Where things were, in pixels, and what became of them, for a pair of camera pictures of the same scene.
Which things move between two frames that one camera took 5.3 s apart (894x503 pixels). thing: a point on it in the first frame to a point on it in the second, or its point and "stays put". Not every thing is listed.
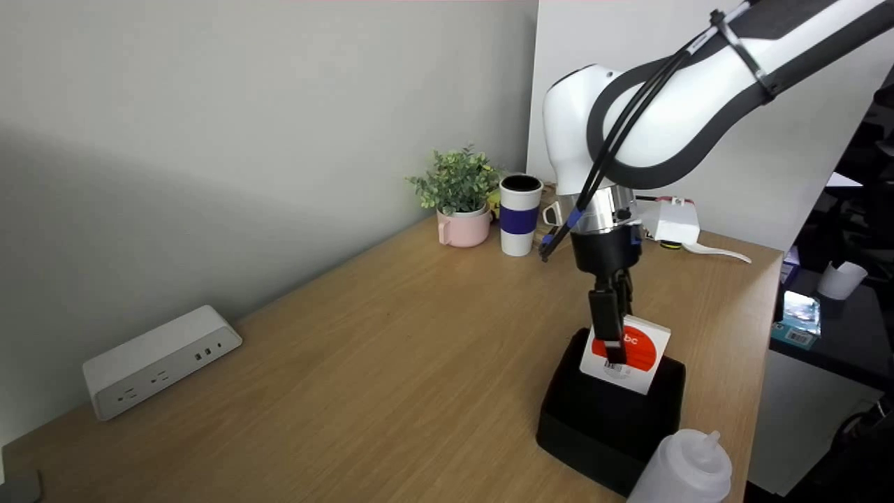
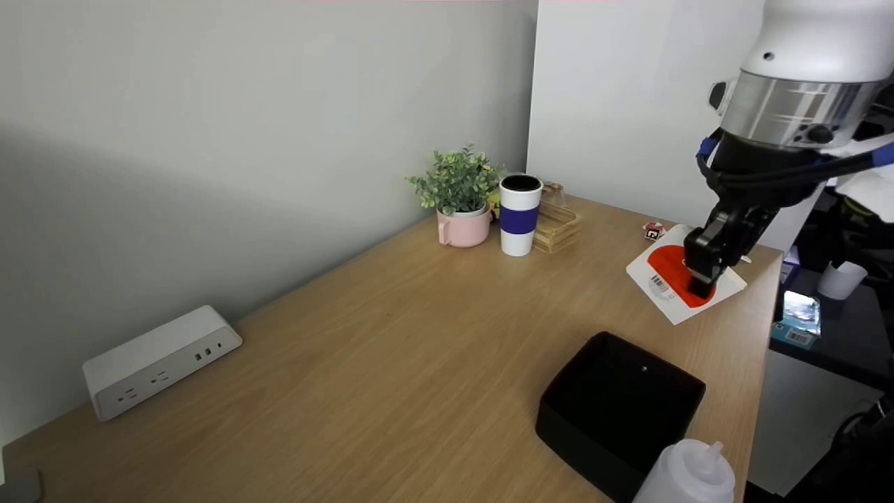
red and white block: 643,348 to 662,276
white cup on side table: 841,280 stays put
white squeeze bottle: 684,466 stays put
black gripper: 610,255 to 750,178
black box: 605,427 stays put
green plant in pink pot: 461,187 stays put
